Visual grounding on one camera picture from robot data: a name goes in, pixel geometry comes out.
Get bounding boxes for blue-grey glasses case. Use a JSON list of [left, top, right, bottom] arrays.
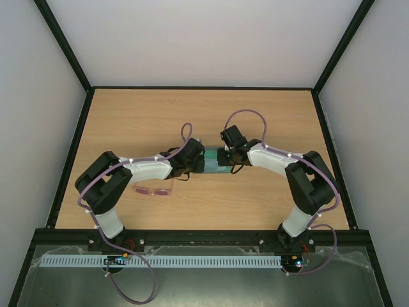
[[203, 147, 231, 174]]

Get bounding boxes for pink sunglasses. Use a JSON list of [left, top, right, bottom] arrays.
[[132, 179, 174, 196]]

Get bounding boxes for light blue cleaning cloth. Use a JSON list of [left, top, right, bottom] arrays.
[[204, 158, 231, 173]]

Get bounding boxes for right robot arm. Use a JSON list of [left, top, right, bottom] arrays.
[[217, 125, 339, 251]]

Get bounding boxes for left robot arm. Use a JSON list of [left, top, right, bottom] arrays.
[[75, 138, 205, 253]]

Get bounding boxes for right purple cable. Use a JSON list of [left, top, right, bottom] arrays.
[[224, 109, 341, 278]]

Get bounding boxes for purple cable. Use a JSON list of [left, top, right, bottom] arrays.
[[224, 109, 341, 278], [77, 122, 192, 304]]

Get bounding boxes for light blue slotted cable duct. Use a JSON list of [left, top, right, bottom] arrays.
[[39, 255, 282, 269]]

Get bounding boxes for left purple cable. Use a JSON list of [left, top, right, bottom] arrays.
[[77, 122, 192, 304]]

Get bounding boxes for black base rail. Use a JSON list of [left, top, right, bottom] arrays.
[[31, 227, 371, 253]]

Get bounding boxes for black aluminium frame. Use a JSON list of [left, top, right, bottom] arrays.
[[8, 0, 392, 306]]

